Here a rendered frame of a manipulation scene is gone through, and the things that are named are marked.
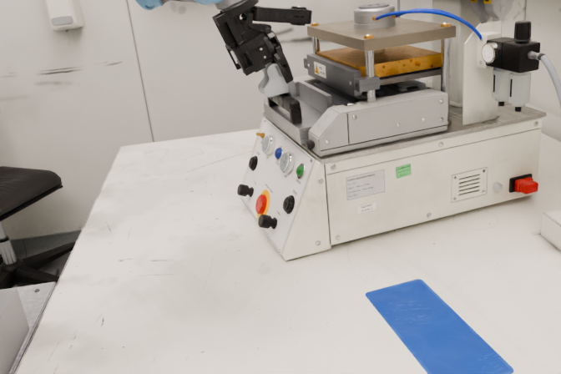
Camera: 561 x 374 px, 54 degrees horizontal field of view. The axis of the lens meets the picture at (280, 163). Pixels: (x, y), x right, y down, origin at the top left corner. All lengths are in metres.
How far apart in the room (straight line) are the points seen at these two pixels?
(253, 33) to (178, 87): 1.59
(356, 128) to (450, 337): 0.37
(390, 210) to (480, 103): 0.26
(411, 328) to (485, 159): 0.41
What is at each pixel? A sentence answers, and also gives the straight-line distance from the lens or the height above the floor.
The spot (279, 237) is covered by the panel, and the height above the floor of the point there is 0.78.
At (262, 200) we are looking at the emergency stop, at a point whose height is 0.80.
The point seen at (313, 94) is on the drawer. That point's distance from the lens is 1.07.
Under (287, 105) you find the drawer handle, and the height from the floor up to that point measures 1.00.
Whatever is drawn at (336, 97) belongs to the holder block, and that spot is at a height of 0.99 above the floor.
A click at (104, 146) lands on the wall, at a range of 2.70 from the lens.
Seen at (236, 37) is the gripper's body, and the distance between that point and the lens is 1.00.
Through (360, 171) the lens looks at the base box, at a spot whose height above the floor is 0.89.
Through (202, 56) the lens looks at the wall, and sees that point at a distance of 2.55.
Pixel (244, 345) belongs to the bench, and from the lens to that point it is 0.82.
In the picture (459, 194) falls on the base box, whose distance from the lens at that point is 1.10.
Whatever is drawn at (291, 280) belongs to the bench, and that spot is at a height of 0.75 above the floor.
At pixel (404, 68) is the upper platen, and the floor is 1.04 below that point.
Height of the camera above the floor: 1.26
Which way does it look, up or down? 21 degrees down
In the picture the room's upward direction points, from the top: 6 degrees counter-clockwise
